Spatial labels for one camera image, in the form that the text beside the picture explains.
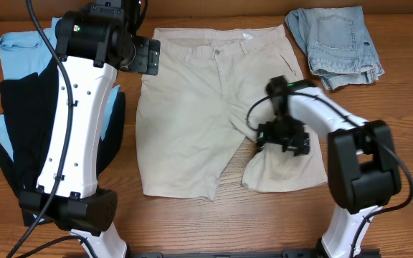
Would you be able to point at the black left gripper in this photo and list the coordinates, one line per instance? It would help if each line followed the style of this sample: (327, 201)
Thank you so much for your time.
(149, 56)

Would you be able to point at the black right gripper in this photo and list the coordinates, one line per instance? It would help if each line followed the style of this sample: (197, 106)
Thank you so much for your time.
(302, 145)

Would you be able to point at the folded light blue denim shorts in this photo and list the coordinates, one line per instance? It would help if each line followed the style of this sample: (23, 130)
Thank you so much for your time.
(337, 44)

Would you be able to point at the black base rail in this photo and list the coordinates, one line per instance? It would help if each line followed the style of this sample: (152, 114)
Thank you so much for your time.
(249, 253)

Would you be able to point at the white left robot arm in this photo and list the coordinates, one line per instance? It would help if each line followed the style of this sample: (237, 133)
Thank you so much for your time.
(93, 46)

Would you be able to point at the light blue shirt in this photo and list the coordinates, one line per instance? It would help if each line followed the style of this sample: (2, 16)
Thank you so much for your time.
(23, 53)

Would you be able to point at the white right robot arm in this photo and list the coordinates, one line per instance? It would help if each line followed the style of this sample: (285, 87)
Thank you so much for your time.
(363, 172)

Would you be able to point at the beige khaki shorts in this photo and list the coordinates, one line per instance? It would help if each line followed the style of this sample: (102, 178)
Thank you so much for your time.
(207, 98)

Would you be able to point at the black garment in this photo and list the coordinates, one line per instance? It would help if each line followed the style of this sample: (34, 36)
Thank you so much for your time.
(29, 106)

